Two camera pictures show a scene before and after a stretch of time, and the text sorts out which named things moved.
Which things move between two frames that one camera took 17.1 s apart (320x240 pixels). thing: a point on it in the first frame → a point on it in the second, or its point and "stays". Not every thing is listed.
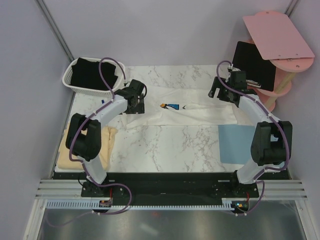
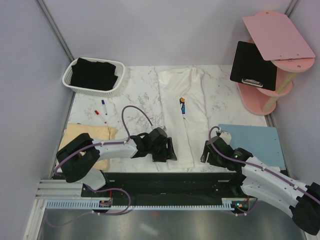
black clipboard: x=247 y=58 stays
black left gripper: x=139 y=109 → x=167 y=154
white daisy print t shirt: x=183 y=105 → x=186 y=113
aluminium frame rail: x=63 y=189 stays
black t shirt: x=86 y=74 stays
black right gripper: x=215 y=85 → x=205 y=150
